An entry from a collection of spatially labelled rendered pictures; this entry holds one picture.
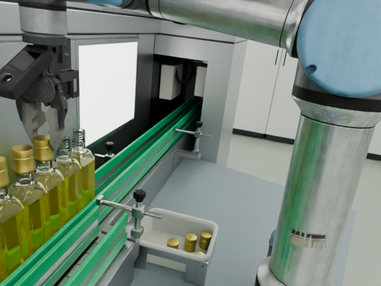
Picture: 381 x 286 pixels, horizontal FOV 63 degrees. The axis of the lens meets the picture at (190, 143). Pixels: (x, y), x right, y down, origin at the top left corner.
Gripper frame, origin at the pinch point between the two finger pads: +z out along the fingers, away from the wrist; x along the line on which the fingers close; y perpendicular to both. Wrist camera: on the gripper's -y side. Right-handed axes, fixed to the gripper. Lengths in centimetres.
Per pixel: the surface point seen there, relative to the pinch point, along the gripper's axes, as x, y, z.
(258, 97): -39, 372, 58
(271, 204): -52, 67, 40
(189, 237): -27, 26, 33
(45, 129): 11.6, 15.7, 3.9
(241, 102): -18, 372, 68
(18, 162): -0.8, -7.3, 0.5
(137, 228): -15.6, 12.3, 23.9
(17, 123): 11.8, 7.0, -0.1
